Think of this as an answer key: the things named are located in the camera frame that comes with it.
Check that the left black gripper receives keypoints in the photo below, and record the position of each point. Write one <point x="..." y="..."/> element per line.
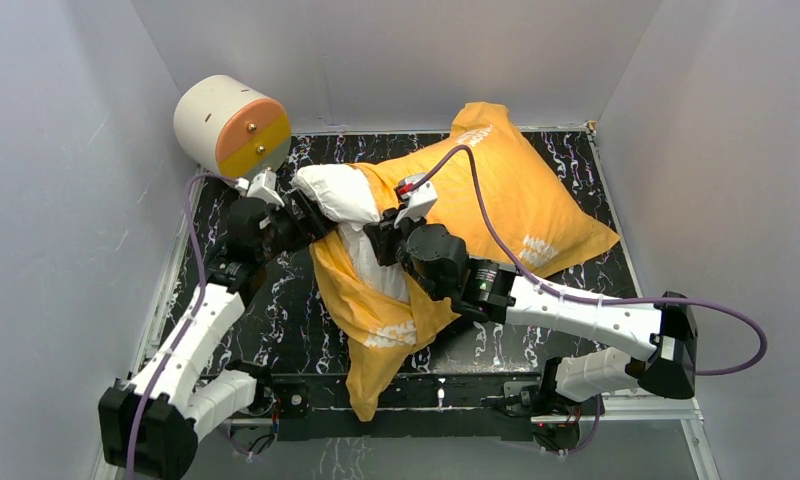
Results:
<point x="308" y="220"/>

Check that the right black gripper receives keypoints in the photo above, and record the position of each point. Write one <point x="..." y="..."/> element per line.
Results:
<point x="383" y="235"/>

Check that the white pillow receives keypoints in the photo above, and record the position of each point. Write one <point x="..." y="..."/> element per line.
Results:
<point x="343" y="195"/>

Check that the blue and yellow pillowcase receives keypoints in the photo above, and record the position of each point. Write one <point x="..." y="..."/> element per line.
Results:
<point x="496" y="193"/>

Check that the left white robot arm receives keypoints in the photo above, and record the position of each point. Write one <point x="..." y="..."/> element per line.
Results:
<point x="154" y="424"/>

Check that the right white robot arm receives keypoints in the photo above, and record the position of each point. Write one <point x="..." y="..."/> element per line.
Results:
<point x="652" y="347"/>

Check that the white cylinder drawer unit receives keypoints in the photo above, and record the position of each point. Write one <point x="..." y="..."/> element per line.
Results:
<point x="232" y="129"/>

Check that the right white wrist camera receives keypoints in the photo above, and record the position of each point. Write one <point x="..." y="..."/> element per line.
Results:
<point x="416" y="196"/>

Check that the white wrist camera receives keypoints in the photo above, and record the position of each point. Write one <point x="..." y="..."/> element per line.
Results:
<point x="416" y="196"/>
<point x="261" y="186"/>

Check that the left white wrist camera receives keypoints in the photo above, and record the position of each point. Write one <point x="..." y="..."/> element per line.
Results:
<point x="261" y="186"/>

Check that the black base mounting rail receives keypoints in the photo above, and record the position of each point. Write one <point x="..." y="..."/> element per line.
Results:
<point x="316" y="406"/>

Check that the aluminium frame rail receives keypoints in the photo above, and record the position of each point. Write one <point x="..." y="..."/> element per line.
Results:
<point x="617" y="408"/>

